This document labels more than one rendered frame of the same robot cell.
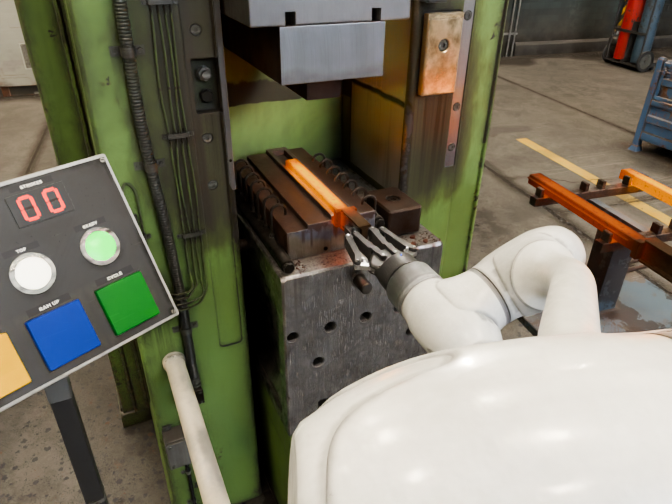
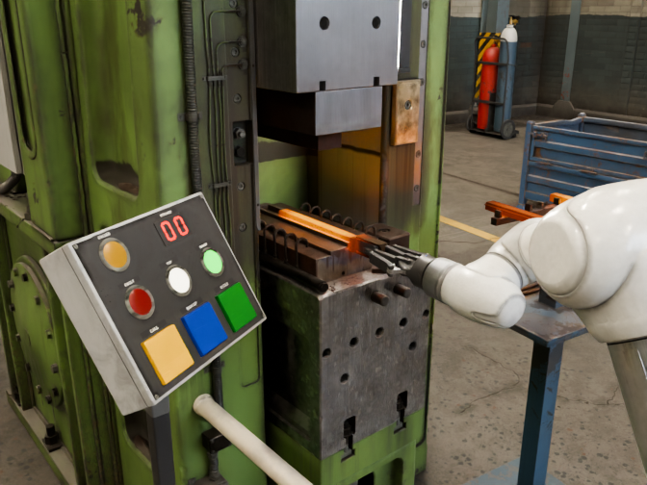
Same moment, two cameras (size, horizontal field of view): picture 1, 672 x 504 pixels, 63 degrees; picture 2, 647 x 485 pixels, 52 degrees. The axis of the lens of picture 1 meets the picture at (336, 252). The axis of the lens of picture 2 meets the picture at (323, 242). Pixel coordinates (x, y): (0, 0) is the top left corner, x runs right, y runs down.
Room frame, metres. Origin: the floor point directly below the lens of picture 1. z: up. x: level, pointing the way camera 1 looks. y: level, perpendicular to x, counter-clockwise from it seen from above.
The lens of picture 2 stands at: (-0.46, 0.43, 1.53)
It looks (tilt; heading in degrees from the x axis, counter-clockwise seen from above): 19 degrees down; 346
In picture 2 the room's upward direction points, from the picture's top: straight up
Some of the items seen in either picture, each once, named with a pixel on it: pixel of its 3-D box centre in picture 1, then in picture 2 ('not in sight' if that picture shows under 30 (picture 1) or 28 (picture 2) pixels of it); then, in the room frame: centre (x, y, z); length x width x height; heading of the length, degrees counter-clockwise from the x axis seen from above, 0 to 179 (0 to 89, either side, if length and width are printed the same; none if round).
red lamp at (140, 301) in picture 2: not in sight; (140, 301); (0.55, 0.48, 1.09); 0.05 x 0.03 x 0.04; 115
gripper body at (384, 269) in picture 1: (393, 267); (418, 268); (0.82, -0.10, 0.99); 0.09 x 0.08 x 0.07; 25
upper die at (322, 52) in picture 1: (291, 34); (294, 101); (1.18, 0.10, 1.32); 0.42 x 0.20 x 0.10; 25
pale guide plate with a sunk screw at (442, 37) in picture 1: (440, 54); (405, 112); (1.25, -0.22, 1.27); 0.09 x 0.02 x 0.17; 115
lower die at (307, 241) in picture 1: (295, 194); (296, 238); (1.18, 0.10, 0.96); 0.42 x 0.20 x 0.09; 25
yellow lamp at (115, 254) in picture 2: not in sight; (115, 254); (0.58, 0.51, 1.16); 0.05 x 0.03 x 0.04; 115
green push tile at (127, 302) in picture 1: (127, 302); (235, 307); (0.68, 0.32, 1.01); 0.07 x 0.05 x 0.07; 140
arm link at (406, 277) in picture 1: (415, 290); (443, 279); (0.75, -0.13, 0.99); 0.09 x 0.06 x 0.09; 115
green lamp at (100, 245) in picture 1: (100, 246); (212, 262); (0.70, 0.35, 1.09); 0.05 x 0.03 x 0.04; 115
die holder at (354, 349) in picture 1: (316, 280); (310, 320); (1.22, 0.05, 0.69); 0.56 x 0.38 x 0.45; 25
